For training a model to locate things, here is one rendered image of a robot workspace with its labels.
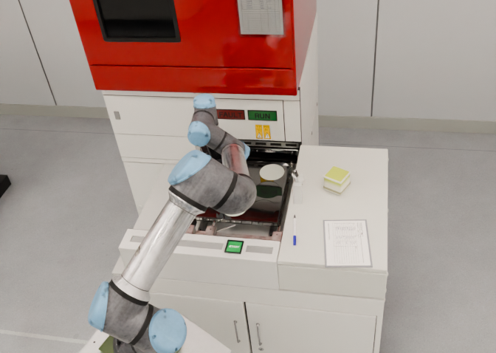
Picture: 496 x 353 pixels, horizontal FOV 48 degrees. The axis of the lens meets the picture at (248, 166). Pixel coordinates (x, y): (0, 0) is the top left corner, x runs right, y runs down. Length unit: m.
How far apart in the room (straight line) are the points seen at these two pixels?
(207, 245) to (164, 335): 0.47
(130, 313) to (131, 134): 1.12
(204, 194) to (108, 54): 0.93
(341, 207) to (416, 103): 2.02
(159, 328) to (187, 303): 0.59
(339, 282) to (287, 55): 0.80
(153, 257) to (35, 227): 2.27
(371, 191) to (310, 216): 0.25
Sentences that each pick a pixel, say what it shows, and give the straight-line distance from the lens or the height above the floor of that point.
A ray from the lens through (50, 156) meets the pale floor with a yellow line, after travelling 4.26.
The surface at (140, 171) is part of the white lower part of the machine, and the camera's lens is 2.59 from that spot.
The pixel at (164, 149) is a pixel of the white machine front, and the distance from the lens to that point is 2.46.
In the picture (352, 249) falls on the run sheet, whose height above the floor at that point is 0.97.
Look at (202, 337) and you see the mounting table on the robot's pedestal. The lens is 1.86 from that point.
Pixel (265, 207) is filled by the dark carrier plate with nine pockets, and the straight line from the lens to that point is 2.11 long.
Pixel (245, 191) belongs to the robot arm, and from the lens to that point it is 1.49.
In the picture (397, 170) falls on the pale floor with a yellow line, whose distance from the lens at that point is 3.68.
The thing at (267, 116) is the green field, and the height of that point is 1.10.
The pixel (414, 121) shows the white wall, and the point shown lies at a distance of 3.99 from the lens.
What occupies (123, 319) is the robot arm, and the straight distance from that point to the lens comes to 1.52.
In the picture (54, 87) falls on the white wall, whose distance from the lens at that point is 4.53.
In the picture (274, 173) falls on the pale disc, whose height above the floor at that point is 0.90.
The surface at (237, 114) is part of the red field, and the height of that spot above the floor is 1.10.
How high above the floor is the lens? 2.34
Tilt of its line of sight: 39 degrees down
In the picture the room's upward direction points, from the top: 7 degrees counter-clockwise
